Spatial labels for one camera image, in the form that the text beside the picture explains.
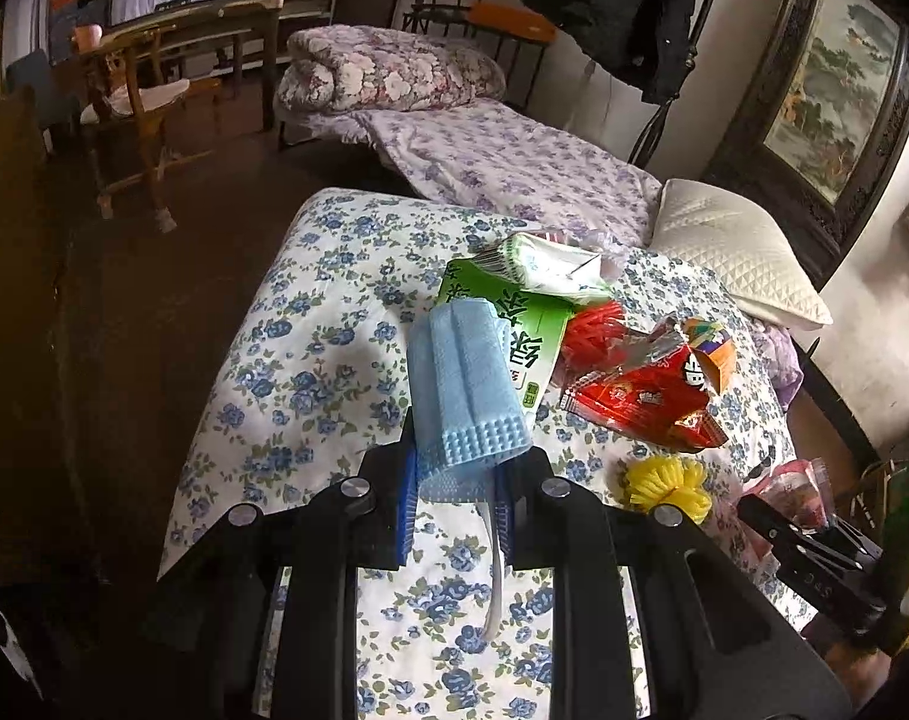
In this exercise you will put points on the wooden desk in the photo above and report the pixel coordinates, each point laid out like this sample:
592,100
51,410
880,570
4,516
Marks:
222,15

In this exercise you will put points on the blue floral bedsheet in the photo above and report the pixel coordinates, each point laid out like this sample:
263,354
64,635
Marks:
327,360

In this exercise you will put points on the purple floral bedsheet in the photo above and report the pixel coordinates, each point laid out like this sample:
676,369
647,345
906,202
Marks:
514,165

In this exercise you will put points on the brown wooden cabinet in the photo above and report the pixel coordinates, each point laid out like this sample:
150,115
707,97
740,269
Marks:
12,255

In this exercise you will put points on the yellow foam net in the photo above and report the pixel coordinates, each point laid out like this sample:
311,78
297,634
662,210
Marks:
664,489

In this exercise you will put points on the red snack wrapper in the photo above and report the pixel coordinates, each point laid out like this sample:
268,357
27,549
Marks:
649,399

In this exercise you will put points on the folded pink floral quilt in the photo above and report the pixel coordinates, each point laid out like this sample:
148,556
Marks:
387,67

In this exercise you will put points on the wall poster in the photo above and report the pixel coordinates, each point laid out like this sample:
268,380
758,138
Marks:
79,0

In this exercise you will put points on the dark blue chair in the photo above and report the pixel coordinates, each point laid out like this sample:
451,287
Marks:
38,90

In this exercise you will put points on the orange headboard panel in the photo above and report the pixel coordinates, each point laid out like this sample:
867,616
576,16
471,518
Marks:
514,22

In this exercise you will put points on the blue face mask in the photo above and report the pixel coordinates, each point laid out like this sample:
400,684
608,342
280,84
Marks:
462,390

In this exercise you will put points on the black jacket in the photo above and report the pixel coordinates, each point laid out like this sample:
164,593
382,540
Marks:
612,7

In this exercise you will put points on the black metal bed frame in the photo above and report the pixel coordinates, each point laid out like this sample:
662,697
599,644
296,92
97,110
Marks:
525,64

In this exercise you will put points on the white quilted pillow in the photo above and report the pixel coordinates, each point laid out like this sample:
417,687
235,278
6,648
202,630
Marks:
732,255

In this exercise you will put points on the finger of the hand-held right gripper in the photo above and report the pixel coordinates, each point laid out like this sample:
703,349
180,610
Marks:
780,525
829,592

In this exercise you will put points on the pink cup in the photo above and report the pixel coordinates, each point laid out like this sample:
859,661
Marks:
88,36

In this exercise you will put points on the black metal coat stand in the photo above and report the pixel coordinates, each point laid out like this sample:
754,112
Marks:
664,127

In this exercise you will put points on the dark framed landscape painting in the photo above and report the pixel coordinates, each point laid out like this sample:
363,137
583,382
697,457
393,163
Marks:
837,90

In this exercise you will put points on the clear plastic bag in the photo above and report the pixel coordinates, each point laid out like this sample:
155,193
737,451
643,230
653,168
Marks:
612,259

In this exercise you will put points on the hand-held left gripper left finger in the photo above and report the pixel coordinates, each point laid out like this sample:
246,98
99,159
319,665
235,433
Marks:
408,499

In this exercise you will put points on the white and green tissue packet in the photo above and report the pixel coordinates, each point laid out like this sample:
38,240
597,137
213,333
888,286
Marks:
544,264

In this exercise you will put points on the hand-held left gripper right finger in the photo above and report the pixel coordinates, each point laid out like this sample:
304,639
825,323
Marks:
503,514

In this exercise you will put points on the green and white tea box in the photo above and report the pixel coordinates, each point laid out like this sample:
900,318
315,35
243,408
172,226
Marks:
537,337

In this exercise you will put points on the wooden chair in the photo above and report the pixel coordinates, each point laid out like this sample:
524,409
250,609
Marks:
135,79

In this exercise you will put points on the purple floral cloth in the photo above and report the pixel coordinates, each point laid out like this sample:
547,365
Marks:
780,360

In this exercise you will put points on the pink plastic packet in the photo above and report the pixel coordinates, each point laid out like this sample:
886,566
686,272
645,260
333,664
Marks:
795,493

